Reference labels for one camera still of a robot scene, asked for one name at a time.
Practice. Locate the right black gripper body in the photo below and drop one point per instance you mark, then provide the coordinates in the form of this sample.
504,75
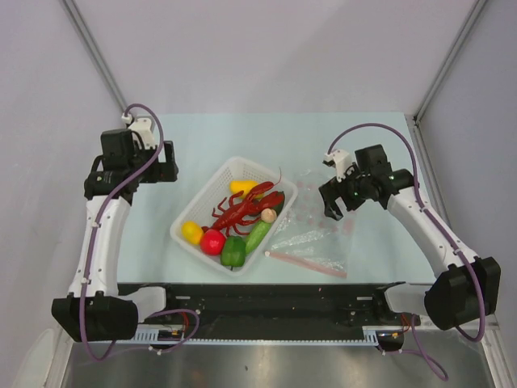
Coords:
354,187

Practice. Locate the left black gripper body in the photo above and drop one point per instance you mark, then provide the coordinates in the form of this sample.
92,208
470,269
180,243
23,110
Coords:
161,171

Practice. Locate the clear zip top bag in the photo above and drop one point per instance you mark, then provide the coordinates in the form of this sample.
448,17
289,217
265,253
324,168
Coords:
306,237

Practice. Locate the yellow toy mango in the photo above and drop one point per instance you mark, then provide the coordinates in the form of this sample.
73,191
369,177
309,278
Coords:
243,186

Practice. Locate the light green toy cucumber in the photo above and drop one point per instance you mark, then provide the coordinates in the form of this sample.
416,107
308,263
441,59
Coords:
256,236

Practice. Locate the red toy lobster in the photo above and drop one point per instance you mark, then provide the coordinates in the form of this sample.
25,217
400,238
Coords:
238,210

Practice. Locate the red toy apple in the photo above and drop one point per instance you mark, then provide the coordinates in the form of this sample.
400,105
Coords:
212,242

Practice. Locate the green toy bell pepper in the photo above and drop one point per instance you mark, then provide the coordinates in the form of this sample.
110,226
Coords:
234,252

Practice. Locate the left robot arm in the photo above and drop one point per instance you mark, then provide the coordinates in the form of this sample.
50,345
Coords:
93,310

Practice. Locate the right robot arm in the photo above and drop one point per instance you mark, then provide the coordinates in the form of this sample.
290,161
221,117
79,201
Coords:
466,285

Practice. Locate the yellow toy lemon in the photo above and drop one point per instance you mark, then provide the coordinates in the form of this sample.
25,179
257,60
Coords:
192,232

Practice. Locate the beige toy mushroom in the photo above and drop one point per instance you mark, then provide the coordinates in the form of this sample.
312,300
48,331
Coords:
268,215

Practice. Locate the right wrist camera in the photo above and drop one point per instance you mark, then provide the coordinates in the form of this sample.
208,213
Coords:
340,160

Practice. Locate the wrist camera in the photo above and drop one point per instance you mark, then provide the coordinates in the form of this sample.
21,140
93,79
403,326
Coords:
141,126
340,160

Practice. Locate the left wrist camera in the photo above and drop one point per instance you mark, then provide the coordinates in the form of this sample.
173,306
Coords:
141,126

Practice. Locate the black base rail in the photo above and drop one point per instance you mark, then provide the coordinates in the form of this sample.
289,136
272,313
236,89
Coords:
286,307

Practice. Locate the white slotted cable duct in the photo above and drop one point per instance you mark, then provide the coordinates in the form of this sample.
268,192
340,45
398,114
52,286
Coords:
333,336

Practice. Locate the left aluminium frame post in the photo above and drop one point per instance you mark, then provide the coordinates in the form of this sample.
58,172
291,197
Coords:
90,44

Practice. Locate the aluminium frame post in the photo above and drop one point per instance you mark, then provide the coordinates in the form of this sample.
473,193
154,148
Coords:
460,40
90,44

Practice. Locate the right aluminium frame post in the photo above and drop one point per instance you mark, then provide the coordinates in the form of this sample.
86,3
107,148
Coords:
460,40

